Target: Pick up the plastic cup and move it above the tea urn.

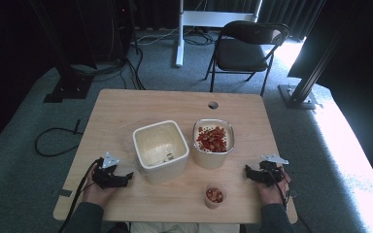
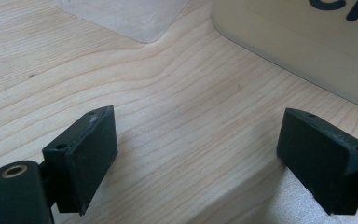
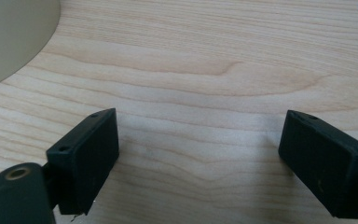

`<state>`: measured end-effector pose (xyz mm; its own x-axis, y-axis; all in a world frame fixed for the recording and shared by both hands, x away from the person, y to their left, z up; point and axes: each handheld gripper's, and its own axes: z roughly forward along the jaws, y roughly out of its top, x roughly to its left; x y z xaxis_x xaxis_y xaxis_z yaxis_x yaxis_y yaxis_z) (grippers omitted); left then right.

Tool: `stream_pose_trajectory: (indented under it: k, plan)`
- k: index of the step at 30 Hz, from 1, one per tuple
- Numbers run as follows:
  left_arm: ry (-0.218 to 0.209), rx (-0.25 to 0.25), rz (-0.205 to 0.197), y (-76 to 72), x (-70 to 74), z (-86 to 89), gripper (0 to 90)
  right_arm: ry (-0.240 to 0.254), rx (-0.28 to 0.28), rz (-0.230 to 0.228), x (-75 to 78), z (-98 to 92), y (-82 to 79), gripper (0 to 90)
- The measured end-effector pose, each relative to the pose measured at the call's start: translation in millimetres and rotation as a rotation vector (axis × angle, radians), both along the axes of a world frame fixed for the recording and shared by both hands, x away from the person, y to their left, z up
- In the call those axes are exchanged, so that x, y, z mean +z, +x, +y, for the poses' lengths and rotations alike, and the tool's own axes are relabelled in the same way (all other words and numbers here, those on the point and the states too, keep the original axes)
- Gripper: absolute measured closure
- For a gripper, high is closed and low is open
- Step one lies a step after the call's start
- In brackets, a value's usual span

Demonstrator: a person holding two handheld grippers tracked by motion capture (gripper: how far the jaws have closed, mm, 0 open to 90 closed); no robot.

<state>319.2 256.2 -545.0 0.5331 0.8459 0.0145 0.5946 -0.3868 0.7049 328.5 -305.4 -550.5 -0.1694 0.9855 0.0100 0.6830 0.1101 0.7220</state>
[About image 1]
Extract small clear cup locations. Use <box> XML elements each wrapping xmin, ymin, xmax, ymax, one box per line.
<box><xmin>204</xmin><ymin>183</ymin><xmax>227</xmax><ymax>210</ymax></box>

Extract dark crumbs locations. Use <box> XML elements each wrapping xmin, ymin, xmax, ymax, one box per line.
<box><xmin>160</xmin><ymin>152</ymin><xmax>176</xmax><ymax>163</ymax></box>

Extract hand-held gripper cable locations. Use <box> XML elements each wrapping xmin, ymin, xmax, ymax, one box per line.
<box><xmin>269</xmin><ymin>169</ymin><xmax>292</xmax><ymax>210</ymax></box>
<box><xmin>57</xmin><ymin>158</ymin><xmax>102</xmax><ymax>233</ymax></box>

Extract person's right hand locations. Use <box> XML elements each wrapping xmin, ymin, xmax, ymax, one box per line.
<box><xmin>255</xmin><ymin>165</ymin><xmax>292</xmax><ymax>206</ymax></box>

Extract white floor cable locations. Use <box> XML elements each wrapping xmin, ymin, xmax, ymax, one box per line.
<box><xmin>131</xmin><ymin>26</ymin><xmax>180</xmax><ymax>47</ymax></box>

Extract black looped floor cable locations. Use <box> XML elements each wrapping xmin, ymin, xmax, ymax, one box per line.
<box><xmin>34</xmin><ymin>118</ymin><xmax>85</xmax><ymax>158</ymax></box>

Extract person's left hand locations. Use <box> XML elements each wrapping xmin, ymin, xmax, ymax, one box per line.
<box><xmin>83</xmin><ymin>164</ymin><xmax>118</xmax><ymax>209</ymax></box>

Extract black folding chair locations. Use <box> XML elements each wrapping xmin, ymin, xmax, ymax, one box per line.
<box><xmin>203</xmin><ymin>19</ymin><xmax>290</xmax><ymax>97</ymax></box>

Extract right hand-held gripper cable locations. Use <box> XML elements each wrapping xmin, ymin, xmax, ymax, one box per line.
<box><xmin>269</xmin><ymin>169</ymin><xmax>292</xmax><ymax>210</ymax></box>

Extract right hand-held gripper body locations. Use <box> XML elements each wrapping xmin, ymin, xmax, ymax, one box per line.
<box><xmin>255</xmin><ymin>153</ymin><xmax>289</xmax><ymax>188</ymax></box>

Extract left hand-held gripper cable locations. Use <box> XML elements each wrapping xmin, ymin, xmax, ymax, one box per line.
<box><xmin>57</xmin><ymin>158</ymin><xmax>102</xmax><ymax>233</ymax></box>

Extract bundle of black floor cables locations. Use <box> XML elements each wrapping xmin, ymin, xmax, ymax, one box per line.
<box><xmin>70</xmin><ymin>45</ymin><xmax>147</xmax><ymax>91</ymax></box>

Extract black equipment cabinet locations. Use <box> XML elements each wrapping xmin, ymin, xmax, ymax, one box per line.
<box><xmin>77</xmin><ymin>0</ymin><xmax>134</xmax><ymax>63</ymax></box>

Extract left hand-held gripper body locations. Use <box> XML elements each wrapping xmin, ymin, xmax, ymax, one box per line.
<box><xmin>91</xmin><ymin>151</ymin><xmax>130</xmax><ymax>190</ymax></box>

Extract empty white square container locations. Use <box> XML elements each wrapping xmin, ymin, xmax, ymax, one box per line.
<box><xmin>132</xmin><ymin>119</ymin><xmax>190</xmax><ymax>185</ymax></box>

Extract black metal post with base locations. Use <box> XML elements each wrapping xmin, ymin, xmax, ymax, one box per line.
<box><xmin>278</xmin><ymin>18</ymin><xmax>349</xmax><ymax>111</ymax></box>

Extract white desk frame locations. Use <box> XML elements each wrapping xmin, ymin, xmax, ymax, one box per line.
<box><xmin>175</xmin><ymin>0</ymin><xmax>263</xmax><ymax>68</ymax></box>

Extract pile of red dried pieces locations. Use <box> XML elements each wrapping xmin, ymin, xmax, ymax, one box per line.
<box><xmin>195</xmin><ymin>125</ymin><xmax>229</xmax><ymax>153</ymax></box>

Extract white container with metal rim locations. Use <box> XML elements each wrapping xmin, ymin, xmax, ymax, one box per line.
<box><xmin>191</xmin><ymin>117</ymin><xmax>236</xmax><ymax>171</ymax></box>

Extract black floor stand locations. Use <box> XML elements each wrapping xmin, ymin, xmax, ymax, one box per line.
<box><xmin>28</xmin><ymin>0</ymin><xmax>95</xmax><ymax>104</ymax></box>

